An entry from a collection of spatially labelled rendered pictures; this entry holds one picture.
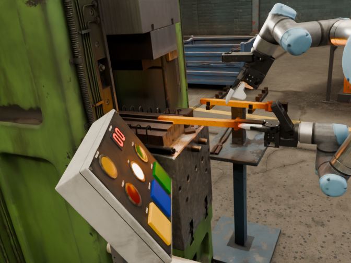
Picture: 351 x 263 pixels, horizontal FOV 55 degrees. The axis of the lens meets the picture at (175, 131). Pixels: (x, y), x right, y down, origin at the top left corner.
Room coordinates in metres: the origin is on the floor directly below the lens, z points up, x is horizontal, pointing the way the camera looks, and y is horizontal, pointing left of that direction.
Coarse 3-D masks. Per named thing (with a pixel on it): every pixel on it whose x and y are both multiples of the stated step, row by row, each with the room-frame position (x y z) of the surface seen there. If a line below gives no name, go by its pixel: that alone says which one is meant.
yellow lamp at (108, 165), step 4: (104, 160) 0.63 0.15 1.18; (108, 160) 0.64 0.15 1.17; (104, 164) 0.62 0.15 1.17; (108, 164) 0.63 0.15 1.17; (112, 164) 0.64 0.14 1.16; (104, 168) 0.61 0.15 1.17; (108, 168) 0.62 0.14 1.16; (112, 168) 0.63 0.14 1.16; (108, 172) 0.61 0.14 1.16; (112, 172) 0.62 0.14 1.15
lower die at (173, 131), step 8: (120, 112) 1.47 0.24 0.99; (128, 112) 1.46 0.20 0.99; (136, 112) 1.45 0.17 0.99; (144, 112) 1.44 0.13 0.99; (128, 120) 1.36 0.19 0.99; (136, 120) 1.34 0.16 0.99; (144, 120) 1.32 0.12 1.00; (152, 120) 1.31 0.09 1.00; (160, 120) 1.30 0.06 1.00; (144, 128) 1.26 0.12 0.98; (152, 128) 1.25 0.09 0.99; (160, 128) 1.23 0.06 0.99; (168, 128) 1.23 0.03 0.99; (176, 128) 1.29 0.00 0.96; (144, 136) 1.21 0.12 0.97; (152, 136) 1.20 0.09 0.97; (160, 136) 1.18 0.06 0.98; (168, 136) 1.22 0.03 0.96; (176, 136) 1.28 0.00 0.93; (152, 144) 1.20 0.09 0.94; (160, 144) 1.18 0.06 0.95; (168, 144) 1.22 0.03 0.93
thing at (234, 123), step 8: (168, 120) 1.29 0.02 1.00; (176, 120) 1.27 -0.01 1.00; (184, 120) 1.26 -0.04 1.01; (192, 120) 1.24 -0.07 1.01; (200, 120) 1.23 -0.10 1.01; (208, 120) 1.22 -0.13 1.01; (216, 120) 1.21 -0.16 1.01; (224, 120) 1.20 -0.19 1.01; (232, 120) 1.19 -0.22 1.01; (240, 120) 1.17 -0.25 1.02; (248, 120) 1.16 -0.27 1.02; (256, 120) 1.15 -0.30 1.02; (240, 128) 1.16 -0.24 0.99
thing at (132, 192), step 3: (129, 186) 0.63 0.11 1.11; (132, 186) 0.65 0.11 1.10; (129, 189) 0.62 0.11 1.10; (132, 189) 0.63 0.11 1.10; (135, 189) 0.65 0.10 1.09; (129, 192) 0.62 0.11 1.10; (132, 192) 0.62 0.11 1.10; (135, 192) 0.64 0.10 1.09; (132, 195) 0.62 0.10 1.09; (135, 195) 0.63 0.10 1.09; (138, 195) 0.64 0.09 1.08; (132, 198) 0.61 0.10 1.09; (135, 198) 0.62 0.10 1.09; (138, 198) 0.63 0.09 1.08; (135, 201) 0.61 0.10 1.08; (138, 201) 0.62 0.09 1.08
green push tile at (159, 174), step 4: (156, 164) 0.84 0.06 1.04; (156, 168) 0.83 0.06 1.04; (160, 168) 0.85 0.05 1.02; (156, 172) 0.80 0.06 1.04; (160, 172) 0.83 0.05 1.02; (164, 172) 0.85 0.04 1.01; (156, 176) 0.79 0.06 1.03; (160, 176) 0.81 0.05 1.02; (164, 176) 0.83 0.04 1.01; (168, 176) 0.86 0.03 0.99; (160, 180) 0.79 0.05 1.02; (164, 180) 0.81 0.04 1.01; (168, 180) 0.84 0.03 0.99; (160, 184) 0.79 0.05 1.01; (164, 184) 0.79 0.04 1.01; (168, 184) 0.82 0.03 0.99; (164, 188) 0.79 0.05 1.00; (168, 188) 0.79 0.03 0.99; (168, 192) 0.79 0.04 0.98
